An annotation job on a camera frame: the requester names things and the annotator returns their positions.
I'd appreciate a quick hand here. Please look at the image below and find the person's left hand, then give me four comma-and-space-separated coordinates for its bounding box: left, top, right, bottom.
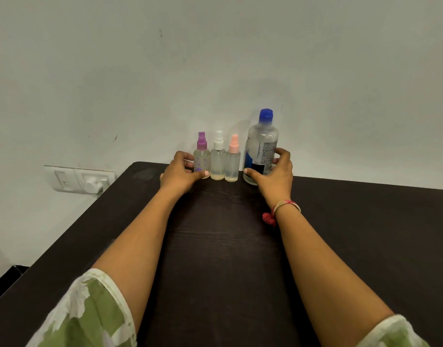
159, 150, 210, 196

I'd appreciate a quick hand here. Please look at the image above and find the person's right hand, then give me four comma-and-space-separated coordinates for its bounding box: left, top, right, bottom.
243, 147, 294, 210

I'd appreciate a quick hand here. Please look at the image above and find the small round bottle purple print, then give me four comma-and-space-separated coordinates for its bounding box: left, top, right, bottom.
193, 149, 212, 180

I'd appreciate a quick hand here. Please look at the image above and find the large clear bottle blue label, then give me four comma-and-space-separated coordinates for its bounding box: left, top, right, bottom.
243, 122, 280, 186

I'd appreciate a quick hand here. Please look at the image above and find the small clear bottle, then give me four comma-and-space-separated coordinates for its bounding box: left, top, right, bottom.
210, 148, 227, 181
224, 152, 242, 183

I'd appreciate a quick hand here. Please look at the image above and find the person's left forearm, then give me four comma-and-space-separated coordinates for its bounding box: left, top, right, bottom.
91, 187, 182, 333

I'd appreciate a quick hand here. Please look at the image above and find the person's right forearm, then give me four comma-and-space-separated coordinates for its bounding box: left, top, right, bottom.
273, 205, 395, 347

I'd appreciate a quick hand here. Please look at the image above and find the red thread wristband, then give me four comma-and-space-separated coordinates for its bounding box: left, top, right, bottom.
262, 200, 302, 227

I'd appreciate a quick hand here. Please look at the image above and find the white plug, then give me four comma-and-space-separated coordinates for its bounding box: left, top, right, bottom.
84, 176, 110, 196

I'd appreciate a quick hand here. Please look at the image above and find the green floral left sleeve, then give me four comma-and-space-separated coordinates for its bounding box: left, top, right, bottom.
25, 268, 138, 347

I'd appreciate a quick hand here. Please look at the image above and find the green floral sleeve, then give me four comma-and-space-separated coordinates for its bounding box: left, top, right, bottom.
25, 268, 138, 347
357, 314, 431, 347

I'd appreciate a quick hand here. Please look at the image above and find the green floral right sleeve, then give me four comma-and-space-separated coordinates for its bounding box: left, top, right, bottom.
357, 314, 431, 347

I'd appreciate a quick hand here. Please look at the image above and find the black skirting board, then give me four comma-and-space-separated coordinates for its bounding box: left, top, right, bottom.
0, 265, 30, 307

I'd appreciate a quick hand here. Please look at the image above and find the white wall socket panel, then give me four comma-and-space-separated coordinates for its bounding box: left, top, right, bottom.
43, 165, 116, 195

